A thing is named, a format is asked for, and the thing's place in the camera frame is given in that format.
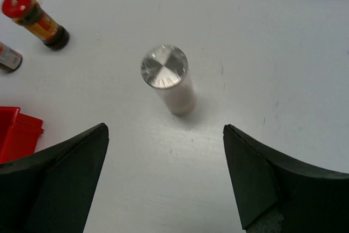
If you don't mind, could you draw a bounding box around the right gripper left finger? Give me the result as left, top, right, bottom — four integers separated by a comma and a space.
1, 123, 109, 232

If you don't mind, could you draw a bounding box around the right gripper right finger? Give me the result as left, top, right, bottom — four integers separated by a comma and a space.
223, 124, 348, 232

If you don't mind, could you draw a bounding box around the small dark spice jar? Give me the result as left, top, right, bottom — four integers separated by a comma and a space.
0, 43, 23, 73

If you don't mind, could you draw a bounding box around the red-capped brown sauce bottle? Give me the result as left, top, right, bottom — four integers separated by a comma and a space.
2, 0, 70, 51

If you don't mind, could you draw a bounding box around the red plastic organizer tray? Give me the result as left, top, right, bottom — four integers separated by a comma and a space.
1, 106, 44, 164

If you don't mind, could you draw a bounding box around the clear jar with metal lid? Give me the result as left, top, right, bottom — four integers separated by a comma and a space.
140, 45, 196, 116

